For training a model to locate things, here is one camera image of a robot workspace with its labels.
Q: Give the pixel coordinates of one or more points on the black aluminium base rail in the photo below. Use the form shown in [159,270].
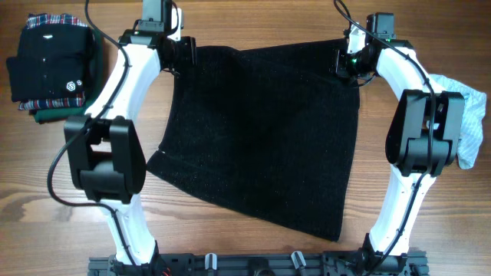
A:
[329,263]

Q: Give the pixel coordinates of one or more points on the black knit skirt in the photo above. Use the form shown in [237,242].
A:
[268,132]

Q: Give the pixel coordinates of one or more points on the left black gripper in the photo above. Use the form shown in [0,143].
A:
[189,57]

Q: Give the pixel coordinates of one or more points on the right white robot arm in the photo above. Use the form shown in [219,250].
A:
[422,140]

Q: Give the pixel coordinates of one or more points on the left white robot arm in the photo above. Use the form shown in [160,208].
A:
[105,156]

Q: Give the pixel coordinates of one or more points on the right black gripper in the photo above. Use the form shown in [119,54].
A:
[340,64]

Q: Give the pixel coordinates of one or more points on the light blue striped cloth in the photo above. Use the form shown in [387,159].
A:
[471,131]

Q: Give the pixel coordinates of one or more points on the plaid folded shirt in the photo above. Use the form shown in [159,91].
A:
[50,19]

